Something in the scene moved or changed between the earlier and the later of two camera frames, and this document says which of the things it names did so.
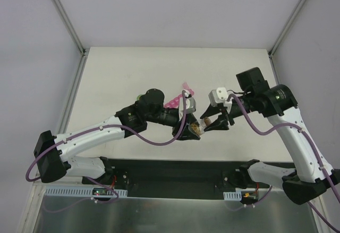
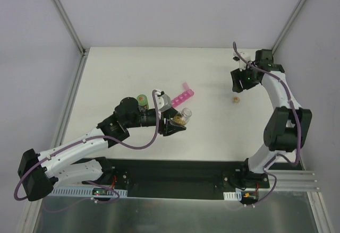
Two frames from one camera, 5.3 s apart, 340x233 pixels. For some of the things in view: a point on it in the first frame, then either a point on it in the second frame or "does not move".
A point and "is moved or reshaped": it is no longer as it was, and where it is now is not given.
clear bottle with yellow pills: x=195 y=128 is moved or reshaped
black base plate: x=185 y=179 does not move
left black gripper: x=178 y=127 → x=164 y=122
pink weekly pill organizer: x=175 y=103 does not move
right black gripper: x=226 y=117 → x=241 y=79
